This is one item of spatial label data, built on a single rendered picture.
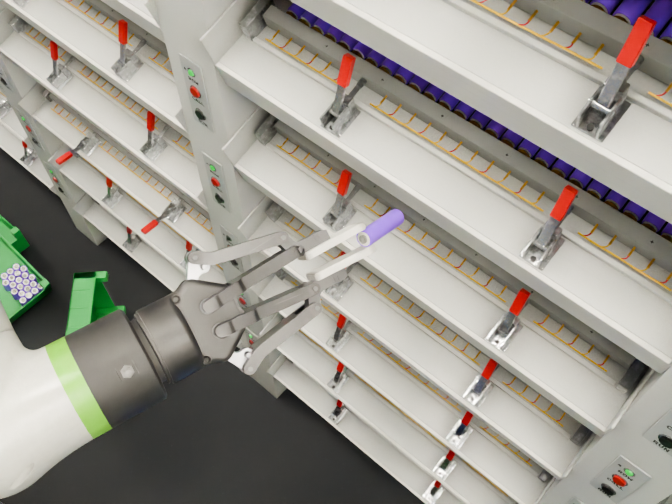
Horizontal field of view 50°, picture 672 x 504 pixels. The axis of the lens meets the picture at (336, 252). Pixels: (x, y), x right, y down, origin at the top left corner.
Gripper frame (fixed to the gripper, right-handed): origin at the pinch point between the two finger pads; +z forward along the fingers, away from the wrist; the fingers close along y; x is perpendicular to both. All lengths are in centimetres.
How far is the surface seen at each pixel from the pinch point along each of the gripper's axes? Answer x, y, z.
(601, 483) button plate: -6.9, 43.3, 21.5
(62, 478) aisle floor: -117, 36, -46
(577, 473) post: -10.6, 42.7, 21.0
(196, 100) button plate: -30.2, -22.4, 1.3
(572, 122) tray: 21.4, -3.7, 15.0
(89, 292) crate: -118, -1, -22
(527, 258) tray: 6.5, 8.6, 15.9
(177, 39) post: -23.4, -29.4, 0.8
